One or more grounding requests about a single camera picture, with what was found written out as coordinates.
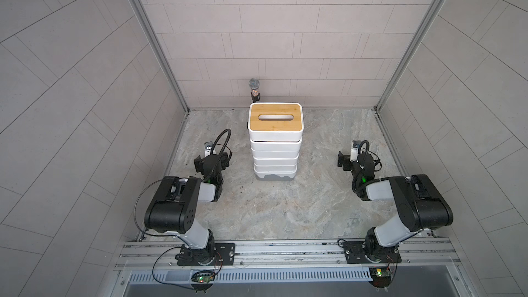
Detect grey lid tissue box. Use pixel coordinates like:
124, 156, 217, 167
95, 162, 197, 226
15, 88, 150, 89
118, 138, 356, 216
254, 165, 297, 175
252, 149, 299, 160

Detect wooden lid tissue box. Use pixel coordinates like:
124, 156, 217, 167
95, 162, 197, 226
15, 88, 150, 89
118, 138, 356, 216
250, 139, 302, 152
254, 157, 298, 166
247, 103, 304, 142

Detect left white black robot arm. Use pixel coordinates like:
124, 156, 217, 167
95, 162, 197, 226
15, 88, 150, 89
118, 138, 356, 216
144, 129, 232, 265

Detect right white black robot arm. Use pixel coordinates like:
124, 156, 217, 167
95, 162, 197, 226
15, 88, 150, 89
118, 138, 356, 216
337, 140, 454, 265

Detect black microphone stand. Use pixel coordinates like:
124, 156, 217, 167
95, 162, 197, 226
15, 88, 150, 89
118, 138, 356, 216
246, 78, 263, 131

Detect right circuit board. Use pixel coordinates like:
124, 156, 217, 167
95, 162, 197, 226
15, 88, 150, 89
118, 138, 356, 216
368, 268, 393, 289

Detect circuit board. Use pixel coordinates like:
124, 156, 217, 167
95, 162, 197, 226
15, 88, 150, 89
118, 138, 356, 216
191, 271, 215, 292
368, 268, 393, 289

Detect left circuit board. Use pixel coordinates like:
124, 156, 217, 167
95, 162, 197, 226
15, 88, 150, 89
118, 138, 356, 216
191, 271, 215, 292

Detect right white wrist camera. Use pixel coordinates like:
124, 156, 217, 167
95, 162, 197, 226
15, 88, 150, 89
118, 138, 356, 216
350, 140, 362, 162

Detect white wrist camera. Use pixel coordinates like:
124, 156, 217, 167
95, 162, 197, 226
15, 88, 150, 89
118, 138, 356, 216
350, 140, 362, 162
204, 141, 213, 157

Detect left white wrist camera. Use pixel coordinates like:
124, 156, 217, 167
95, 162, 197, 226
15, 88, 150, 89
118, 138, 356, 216
204, 141, 213, 157

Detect left black cable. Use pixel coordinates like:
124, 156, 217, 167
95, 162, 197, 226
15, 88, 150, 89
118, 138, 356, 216
133, 179, 182, 238

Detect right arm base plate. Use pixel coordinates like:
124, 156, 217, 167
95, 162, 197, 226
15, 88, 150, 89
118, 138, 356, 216
338, 240, 402, 264

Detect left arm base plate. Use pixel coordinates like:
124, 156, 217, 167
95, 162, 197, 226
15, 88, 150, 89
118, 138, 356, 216
175, 243, 235, 266

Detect aluminium mounting rail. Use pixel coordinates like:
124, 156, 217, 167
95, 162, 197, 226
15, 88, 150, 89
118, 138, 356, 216
112, 237, 461, 270

